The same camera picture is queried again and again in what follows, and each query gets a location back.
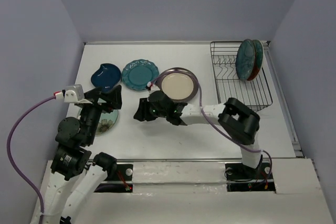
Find dark blue curved dish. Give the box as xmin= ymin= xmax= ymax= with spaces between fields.
xmin=90 ymin=63 xmax=121 ymax=92

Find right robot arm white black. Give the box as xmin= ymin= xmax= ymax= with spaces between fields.
xmin=133 ymin=90 xmax=262 ymax=178

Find red teal floral plate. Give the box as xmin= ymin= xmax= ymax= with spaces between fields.
xmin=247 ymin=39 xmax=264 ymax=81

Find dark wire dish rack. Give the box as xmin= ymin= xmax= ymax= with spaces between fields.
xmin=210 ymin=41 xmax=273 ymax=112

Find pale green flower plate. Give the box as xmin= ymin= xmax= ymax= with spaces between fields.
xmin=76 ymin=105 xmax=119 ymax=136

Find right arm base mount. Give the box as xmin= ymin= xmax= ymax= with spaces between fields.
xmin=224 ymin=163 xmax=276 ymax=193

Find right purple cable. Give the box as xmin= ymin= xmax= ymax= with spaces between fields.
xmin=146 ymin=69 xmax=273 ymax=184

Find purple cable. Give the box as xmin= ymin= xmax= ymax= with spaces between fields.
xmin=6 ymin=91 xmax=65 ymax=224
xmin=146 ymin=69 xmax=273 ymax=184

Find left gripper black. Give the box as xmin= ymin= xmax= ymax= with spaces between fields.
xmin=81 ymin=83 xmax=123 ymax=143

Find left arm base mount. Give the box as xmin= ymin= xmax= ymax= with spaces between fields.
xmin=95 ymin=163 xmax=133 ymax=193

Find cream plate brown rim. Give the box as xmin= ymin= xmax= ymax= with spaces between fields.
xmin=155 ymin=67 xmax=198 ymax=102

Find teal scalloped plate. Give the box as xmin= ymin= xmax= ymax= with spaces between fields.
xmin=121 ymin=59 xmax=160 ymax=91

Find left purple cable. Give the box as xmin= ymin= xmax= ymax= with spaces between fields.
xmin=6 ymin=91 xmax=65 ymax=224

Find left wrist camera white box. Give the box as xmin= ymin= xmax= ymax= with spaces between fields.
xmin=64 ymin=84 xmax=85 ymax=103

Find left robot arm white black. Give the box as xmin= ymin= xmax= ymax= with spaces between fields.
xmin=32 ymin=84 xmax=122 ymax=223

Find blue plate white blossoms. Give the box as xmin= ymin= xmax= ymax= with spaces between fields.
xmin=235 ymin=39 xmax=256 ymax=81

